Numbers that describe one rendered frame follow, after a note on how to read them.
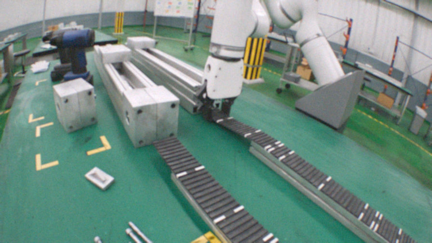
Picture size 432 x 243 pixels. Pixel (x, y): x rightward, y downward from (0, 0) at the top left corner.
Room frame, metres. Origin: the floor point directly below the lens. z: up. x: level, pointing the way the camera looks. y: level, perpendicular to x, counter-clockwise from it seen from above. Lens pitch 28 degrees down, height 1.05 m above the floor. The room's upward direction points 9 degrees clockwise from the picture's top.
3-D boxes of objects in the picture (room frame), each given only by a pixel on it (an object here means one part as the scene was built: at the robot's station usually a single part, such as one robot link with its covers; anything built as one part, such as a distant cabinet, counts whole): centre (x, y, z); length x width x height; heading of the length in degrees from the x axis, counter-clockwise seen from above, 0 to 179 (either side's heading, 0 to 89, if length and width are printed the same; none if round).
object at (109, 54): (0.74, 0.44, 0.87); 0.16 x 0.11 x 0.07; 40
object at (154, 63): (0.86, 0.29, 0.82); 0.80 x 0.10 x 0.09; 40
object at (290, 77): (3.34, -1.41, 0.50); 1.03 x 0.55 x 1.01; 58
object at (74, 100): (0.40, 0.36, 0.83); 0.11 x 0.10 x 0.10; 148
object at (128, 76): (0.74, 0.44, 0.82); 0.80 x 0.10 x 0.09; 40
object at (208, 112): (0.49, 0.03, 0.82); 0.03 x 0.03 x 0.07; 41
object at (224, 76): (0.52, 0.00, 0.91); 0.10 x 0.07 x 0.11; 131
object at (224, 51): (0.52, 0.00, 0.97); 0.09 x 0.08 x 0.03; 131
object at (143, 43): (1.05, 0.45, 0.87); 0.16 x 0.11 x 0.07; 40
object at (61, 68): (0.67, 0.71, 0.89); 0.20 x 0.08 x 0.22; 119
